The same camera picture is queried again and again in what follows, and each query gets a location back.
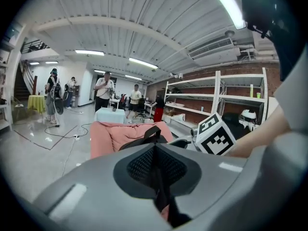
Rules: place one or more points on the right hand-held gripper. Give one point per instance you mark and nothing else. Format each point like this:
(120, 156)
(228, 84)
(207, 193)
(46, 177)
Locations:
(216, 136)

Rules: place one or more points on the grey backpack with black mesh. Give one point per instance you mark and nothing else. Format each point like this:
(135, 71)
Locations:
(101, 201)

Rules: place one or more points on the person's right forearm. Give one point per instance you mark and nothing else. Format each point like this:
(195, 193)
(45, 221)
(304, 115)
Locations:
(264, 131)

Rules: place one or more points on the white round robot head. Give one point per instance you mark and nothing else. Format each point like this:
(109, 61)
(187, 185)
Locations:
(247, 117)

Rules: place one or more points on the white metal shelf rack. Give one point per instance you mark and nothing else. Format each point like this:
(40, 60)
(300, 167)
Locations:
(216, 95)

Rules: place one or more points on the tall pale green can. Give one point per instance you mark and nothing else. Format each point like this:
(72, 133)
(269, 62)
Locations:
(251, 90)

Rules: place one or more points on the black office chair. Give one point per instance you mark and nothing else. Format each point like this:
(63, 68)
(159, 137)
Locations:
(141, 106)

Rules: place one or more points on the white ceiling air conditioner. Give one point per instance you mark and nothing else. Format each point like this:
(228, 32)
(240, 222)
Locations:
(211, 50)

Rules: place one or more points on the person's light grey shirt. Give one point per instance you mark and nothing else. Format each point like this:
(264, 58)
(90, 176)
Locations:
(294, 100)

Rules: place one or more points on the long ceiling light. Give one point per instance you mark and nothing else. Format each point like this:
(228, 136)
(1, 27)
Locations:
(228, 6)
(143, 63)
(133, 77)
(89, 52)

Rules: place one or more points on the round ceiling detector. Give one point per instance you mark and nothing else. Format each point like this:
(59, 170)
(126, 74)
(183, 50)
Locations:
(229, 33)

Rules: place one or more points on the white clothed table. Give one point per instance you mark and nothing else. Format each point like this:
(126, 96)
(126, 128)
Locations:
(109, 115)

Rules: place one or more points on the pink fabric cushion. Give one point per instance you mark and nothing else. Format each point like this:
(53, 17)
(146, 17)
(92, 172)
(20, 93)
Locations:
(106, 138)

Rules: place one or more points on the white power strip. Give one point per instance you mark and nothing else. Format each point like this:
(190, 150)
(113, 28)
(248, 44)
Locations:
(76, 137)

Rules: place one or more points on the black round fan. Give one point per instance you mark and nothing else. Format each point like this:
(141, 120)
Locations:
(59, 106)

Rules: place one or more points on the yellow-green clothed round table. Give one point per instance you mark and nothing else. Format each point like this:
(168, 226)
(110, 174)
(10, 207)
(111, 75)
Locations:
(36, 103)

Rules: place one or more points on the staircase with railing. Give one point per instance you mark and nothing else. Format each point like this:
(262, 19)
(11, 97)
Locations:
(24, 80)

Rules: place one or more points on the transparent plastic chair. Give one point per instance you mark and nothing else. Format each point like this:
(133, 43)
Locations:
(18, 109)

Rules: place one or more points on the white bookshelf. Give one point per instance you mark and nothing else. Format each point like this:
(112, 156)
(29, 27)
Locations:
(4, 93)

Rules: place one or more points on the white security camera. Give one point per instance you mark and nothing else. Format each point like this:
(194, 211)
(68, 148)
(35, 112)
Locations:
(179, 75)

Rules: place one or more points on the black head-worn camera rig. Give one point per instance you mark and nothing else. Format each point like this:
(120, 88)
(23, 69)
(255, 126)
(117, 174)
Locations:
(260, 8)

